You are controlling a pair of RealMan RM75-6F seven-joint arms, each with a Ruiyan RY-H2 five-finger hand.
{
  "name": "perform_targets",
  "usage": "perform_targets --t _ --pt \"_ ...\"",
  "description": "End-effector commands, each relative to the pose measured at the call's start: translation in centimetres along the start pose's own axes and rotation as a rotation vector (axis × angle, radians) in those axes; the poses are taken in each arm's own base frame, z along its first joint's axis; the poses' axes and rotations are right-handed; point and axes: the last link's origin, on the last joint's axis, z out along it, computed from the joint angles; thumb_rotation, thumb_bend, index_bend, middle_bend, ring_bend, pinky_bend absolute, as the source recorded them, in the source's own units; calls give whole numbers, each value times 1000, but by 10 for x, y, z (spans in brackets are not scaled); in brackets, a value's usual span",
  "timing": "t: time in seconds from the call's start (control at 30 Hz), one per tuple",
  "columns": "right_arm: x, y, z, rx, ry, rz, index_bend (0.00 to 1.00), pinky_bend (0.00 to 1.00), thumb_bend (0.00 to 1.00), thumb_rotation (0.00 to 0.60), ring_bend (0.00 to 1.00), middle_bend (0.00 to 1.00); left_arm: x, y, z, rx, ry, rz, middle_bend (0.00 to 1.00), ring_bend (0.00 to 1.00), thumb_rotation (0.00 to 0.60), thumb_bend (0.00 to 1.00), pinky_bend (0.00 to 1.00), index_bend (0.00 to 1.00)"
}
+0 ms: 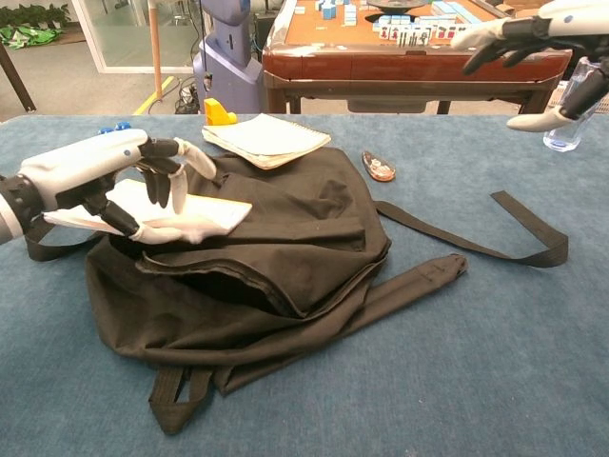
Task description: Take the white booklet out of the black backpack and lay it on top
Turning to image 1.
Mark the blue-grey machine pedestal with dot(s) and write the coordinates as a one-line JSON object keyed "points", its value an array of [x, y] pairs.
{"points": [[228, 62]]}

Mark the white booklet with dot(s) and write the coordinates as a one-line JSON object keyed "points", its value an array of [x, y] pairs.
{"points": [[214, 212]]}

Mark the wooden pole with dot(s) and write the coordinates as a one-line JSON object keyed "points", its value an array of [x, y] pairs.
{"points": [[155, 47]]}

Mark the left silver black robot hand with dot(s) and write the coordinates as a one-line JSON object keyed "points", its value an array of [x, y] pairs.
{"points": [[85, 162]]}

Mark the black fabric backpack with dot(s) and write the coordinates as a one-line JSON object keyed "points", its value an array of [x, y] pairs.
{"points": [[295, 238]]}

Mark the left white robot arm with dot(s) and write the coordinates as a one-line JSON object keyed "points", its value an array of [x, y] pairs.
{"points": [[14, 209]]}

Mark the green potted plants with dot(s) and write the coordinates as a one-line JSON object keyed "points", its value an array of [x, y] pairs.
{"points": [[28, 24]]}

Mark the orange building block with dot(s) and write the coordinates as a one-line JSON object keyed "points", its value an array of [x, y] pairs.
{"points": [[216, 114]]}

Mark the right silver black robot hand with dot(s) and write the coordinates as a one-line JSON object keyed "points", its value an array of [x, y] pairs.
{"points": [[523, 28]]}

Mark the blue building block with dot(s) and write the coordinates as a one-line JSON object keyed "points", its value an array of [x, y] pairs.
{"points": [[119, 126]]}

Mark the clear plastic water bottle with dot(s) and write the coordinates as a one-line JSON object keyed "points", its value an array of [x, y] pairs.
{"points": [[566, 138]]}

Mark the beige spiral notebook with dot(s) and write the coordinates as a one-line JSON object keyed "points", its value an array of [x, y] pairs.
{"points": [[266, 138]]}

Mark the blue felt table cloth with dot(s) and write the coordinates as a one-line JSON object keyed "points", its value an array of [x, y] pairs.
{"points": [[476, 357]]}

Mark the standing mahjong tile row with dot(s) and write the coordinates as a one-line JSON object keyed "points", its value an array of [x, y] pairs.
{"points": [[418, 33]]}

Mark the brown mahjong table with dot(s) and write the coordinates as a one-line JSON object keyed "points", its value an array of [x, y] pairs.
{"points": [[361, 66]]}

